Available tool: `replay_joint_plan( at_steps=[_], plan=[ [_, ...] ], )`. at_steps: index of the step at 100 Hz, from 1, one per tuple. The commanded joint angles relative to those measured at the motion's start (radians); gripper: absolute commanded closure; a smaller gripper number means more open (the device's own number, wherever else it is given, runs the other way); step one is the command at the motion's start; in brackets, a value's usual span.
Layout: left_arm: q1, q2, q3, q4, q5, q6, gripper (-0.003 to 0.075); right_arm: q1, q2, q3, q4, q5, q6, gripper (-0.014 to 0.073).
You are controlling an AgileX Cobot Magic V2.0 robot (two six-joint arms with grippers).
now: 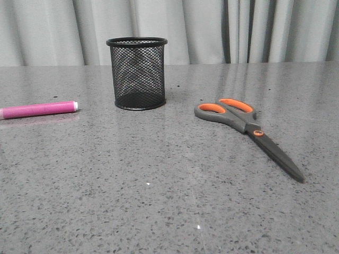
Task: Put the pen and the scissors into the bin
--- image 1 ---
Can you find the pink marker pen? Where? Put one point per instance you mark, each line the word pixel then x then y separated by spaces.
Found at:
pixel 38 109

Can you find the black mesh pen holder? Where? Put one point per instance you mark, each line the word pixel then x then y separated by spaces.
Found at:
pixel 138 72

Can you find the grey orange scissors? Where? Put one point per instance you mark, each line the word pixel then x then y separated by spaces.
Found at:
pixel 242 117

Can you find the grey curtain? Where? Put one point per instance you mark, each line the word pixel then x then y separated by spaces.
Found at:
pixel 63 33

